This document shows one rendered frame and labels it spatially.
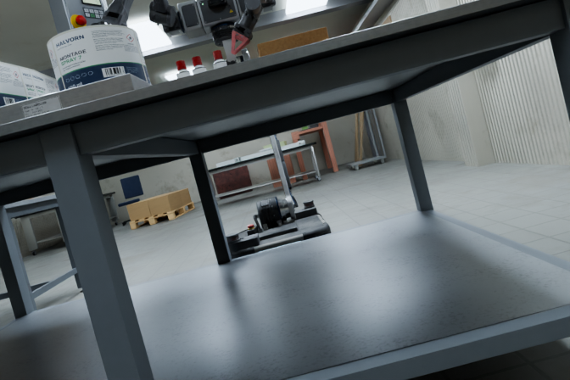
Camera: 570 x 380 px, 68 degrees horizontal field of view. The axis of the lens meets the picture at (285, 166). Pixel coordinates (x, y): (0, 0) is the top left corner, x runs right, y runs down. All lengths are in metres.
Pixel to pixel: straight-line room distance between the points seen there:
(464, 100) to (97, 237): 4.22
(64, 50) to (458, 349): 1.00
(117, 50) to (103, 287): 0.50
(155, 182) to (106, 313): 9.81
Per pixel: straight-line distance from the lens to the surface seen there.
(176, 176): 10.53
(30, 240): 8.71
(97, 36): 1.03
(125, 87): 0.87
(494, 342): 0.95
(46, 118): 0.85
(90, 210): 0.86
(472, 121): 4.73
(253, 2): 1.60
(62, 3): 1.87
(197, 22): 2.31
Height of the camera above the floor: 0.66
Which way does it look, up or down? 2 degrees down
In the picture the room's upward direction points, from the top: 15 degrees counter-clockwise
